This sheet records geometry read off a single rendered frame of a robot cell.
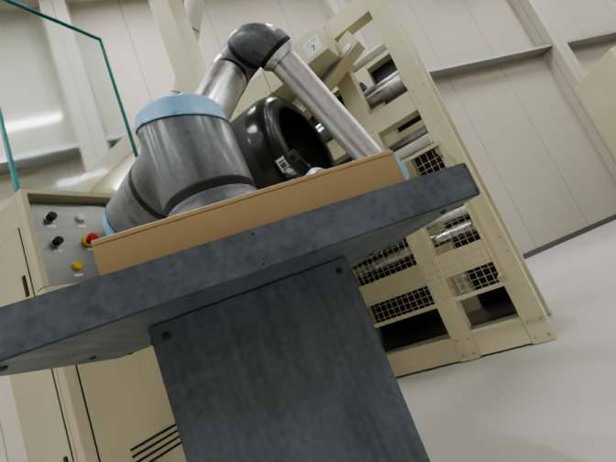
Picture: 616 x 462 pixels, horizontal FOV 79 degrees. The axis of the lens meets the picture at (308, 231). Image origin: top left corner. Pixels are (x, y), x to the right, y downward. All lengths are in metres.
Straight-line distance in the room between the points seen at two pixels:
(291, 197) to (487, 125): 6.90
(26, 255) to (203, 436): 1.26
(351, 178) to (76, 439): 1.28
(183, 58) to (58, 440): 1.76
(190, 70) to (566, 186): 6.64
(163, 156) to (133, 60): 5.69
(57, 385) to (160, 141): 1.08
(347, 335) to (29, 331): 0.32
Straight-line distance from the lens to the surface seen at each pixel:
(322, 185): 0.40
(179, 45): 2.30
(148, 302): 0.33
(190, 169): 0.57
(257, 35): 1.15
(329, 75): 2.13
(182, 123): 0.60
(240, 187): 0.56
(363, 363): 0.48
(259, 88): 2.19
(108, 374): 1.53
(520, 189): 7.03
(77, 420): 1.48
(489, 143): 7.07
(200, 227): 0.37
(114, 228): 0.78
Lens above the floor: 0.51
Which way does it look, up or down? 11 degrees up
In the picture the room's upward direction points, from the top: 22 degrees counter-clockwise
